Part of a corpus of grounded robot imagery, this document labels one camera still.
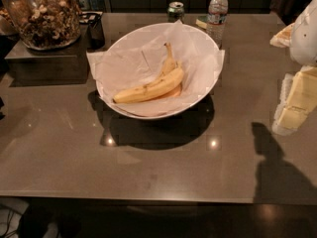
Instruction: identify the clear plastic water bottle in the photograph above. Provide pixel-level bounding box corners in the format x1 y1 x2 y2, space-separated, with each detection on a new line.
206 0 228 47

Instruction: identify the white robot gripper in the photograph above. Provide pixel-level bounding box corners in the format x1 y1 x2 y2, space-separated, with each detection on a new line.
269 0 317 136

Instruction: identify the dark square stand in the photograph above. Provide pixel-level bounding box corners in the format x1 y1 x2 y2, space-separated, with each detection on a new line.
5 25 89 86

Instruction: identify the glass jar of nuts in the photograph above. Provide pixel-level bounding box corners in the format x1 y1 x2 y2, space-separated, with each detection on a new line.
1 0 80 51

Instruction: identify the white paper liner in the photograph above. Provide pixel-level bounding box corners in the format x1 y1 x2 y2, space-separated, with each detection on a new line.
86 19 226 118

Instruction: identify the white bowl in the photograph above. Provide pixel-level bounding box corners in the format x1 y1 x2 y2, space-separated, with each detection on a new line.
95 22 223 121

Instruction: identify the green soda can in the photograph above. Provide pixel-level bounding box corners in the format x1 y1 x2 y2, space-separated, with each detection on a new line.
167 1 184 23

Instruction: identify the black scoop holder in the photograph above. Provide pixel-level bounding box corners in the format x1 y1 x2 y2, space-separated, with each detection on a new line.
79 12 105 50

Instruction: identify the yellow banana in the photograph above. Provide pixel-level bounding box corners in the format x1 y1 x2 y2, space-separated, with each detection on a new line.
113 43 184 103

